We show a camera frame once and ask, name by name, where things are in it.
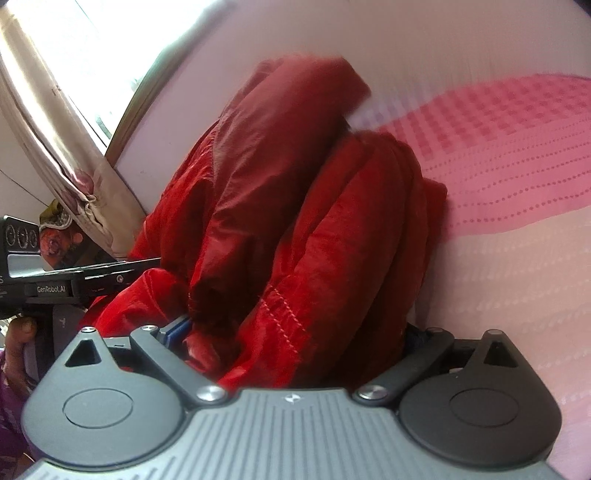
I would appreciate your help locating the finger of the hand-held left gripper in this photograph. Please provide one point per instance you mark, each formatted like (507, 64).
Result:
(119, 278)

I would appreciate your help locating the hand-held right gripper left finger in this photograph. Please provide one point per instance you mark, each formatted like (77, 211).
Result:
(174, 331)

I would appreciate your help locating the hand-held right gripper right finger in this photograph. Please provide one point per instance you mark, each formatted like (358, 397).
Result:
(429, 344)

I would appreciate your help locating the red down jacket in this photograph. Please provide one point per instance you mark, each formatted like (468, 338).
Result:
(323, 254)

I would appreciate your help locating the person's left hand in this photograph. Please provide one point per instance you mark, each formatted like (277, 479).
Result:
(18, 350)

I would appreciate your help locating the colourful folded quilt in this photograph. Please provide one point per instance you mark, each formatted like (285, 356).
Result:
(60, 244)

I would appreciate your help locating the pink checked bed sheet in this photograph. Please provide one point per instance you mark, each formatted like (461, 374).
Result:
(508, 230)

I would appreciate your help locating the person's purple clothing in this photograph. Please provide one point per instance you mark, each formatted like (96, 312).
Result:
(11, 415)

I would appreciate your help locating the beige patterned curtain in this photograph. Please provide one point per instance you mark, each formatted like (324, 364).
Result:
(60, 138)

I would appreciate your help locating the brown window frame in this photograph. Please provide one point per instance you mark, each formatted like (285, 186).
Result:
(138, 106)

